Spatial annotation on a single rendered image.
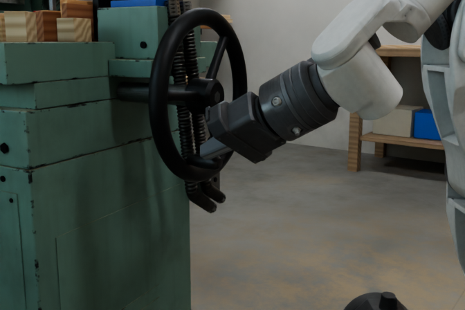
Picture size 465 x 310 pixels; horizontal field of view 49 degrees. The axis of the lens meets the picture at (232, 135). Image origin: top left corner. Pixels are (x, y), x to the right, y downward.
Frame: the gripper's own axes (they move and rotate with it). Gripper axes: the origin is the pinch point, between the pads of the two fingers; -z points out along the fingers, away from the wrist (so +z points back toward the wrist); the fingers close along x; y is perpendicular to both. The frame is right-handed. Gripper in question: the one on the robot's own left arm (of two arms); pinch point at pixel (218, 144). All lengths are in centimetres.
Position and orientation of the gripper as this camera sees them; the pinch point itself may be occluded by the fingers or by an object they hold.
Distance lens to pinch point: 75.8
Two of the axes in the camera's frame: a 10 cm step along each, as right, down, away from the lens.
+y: -0.6, -8.0, 5.9
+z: 7.6, -4.2, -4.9
